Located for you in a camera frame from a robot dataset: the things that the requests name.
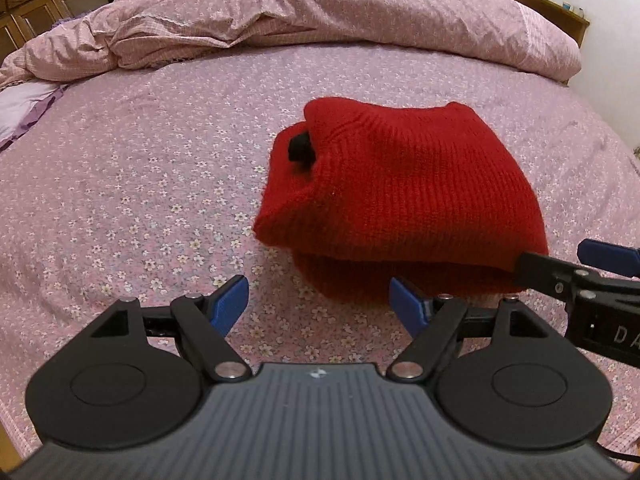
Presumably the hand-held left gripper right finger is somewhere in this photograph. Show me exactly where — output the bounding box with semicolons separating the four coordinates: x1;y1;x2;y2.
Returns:
387;276;548;381

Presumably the white purple pillow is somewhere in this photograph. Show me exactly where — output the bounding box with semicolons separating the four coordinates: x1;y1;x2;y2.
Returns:
0;82;69;154

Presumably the red knit cardigan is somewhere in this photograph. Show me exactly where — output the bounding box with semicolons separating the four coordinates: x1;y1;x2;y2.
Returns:
252;96;549;307

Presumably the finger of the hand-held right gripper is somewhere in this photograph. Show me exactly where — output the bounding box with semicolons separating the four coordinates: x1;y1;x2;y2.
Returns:
576;239;640;279
514;251;640;306

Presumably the wooden headboard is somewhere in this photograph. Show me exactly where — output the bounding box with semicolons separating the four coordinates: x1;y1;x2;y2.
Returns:
345;0;592;47
0;0;139;62

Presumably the pink quilt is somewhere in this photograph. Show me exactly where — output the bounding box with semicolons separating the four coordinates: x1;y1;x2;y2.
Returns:
0;0;584;87

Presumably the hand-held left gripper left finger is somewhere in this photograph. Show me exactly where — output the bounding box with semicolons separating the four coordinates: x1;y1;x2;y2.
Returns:
90;275;251;381

